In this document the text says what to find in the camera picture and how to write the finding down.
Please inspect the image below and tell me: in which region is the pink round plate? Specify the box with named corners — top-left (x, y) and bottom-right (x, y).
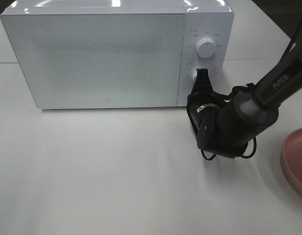
top-left (280, 128), bottom-right (302, 197)

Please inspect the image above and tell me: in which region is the white round knob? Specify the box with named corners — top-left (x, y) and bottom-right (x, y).
top-left (195, 35), bottom-right (217, 58)
top-left (191, 70), bottom-right (198, 84)

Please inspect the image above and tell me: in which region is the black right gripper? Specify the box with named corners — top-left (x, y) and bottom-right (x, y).
top-left (186, 69), bottom-right (227, 134)

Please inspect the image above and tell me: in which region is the white microwave oven body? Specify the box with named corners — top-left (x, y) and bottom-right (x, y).
top-left (0, 0), bottom-right (234, 109)

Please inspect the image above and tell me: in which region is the upper white round knob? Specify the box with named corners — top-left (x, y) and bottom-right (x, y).
top-left (195, 35), bottom-right (217, 58)

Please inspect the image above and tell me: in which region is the lower white round knob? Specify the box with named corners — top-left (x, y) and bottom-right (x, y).
top-left (191, 70), bottom-right (198, 84)

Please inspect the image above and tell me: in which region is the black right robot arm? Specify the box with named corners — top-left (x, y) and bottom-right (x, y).
top-left (186, 38), bottom-right (302, 161)

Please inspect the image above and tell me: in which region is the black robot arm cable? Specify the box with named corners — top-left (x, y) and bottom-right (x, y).
top-left (200, 0), bottom-right (302, 161)

